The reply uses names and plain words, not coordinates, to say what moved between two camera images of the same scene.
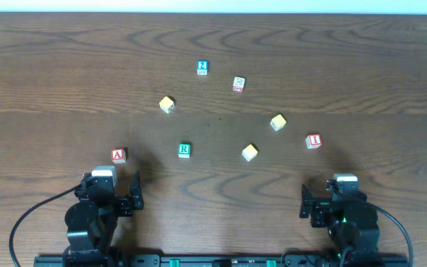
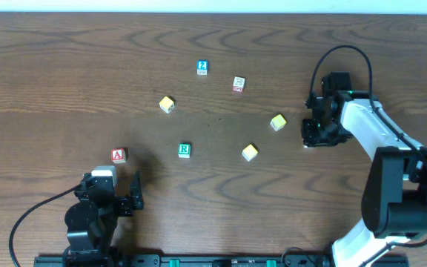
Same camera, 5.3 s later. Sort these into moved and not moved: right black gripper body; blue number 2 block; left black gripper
Moved: right black gripper body
Not moved: blue number 2 block; left black gripper
